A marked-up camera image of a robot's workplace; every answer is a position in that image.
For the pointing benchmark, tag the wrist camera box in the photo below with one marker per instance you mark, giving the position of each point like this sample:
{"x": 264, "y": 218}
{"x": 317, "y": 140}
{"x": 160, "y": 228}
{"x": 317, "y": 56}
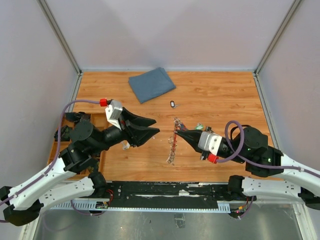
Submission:
{"x": 210, "y": 142}
{"x": 113, "y": 112}

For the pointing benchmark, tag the black tagged key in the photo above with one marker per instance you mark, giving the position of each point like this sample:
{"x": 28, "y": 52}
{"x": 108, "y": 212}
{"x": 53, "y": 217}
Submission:
{"x": 173, "y": 105}

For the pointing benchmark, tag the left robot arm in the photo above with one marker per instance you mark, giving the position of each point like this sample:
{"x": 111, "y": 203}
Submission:
{"x": 26, "y": 201}

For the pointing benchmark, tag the green patterned sock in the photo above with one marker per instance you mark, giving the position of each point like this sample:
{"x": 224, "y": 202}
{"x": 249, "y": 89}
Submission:
{"x": 65, "y": 133}

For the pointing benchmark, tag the wooden compartment tray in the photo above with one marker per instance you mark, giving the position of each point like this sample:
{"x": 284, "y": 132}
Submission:
{"x": 77, "y": 154}

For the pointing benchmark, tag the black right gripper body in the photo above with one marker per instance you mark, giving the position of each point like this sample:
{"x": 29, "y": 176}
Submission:
{"x": 202, "y": 154}

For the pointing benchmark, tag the dark patterned sock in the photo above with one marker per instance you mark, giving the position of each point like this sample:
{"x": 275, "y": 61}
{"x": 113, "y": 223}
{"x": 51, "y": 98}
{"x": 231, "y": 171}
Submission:
{"x": 76, "y": 117}

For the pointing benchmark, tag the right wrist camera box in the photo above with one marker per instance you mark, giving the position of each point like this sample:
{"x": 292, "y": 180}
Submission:
{"x": 210, "y": 142}

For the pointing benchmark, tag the green tagged key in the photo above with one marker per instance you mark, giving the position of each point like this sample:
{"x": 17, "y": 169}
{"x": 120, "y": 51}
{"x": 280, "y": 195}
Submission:
{"x": 199, "y": 126}

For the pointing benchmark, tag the blue tagged key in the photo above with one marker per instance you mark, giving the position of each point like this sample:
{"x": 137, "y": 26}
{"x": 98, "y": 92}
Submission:
{"x": 182, "y": 127}

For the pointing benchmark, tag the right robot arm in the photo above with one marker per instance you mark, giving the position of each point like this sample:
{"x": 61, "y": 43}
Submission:
{"x": 282, "y": 176}

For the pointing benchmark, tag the folded blue cloth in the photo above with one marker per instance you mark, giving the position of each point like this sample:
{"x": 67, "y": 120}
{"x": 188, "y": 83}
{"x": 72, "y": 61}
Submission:
{"x": 151, "y": 84}

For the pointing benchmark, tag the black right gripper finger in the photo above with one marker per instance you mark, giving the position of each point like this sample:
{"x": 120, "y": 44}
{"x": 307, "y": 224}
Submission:
{"x": 190, "y": 135}
{"x": 194, "y": 145}

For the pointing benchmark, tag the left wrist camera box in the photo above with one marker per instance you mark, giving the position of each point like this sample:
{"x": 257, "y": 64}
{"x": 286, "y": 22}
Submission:
{"x": 113, "y": 112}

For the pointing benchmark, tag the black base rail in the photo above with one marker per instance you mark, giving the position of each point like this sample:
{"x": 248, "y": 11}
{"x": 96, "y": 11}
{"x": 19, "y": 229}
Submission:
{"x": 165, "y": 195}

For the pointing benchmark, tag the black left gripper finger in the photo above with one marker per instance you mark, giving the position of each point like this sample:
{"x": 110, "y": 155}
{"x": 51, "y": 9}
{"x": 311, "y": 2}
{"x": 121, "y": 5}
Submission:
{"x": 134, "y": 119}
{"x": 140, "y": 135}

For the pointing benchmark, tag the red-handled metal key organizer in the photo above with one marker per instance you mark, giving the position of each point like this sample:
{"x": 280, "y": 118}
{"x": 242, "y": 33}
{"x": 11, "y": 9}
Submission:
{"x": 173, "y": 141}

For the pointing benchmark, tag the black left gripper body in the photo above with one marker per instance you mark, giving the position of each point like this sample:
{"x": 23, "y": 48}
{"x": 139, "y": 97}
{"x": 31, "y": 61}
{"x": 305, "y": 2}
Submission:
{"x": 124, "y": 124}

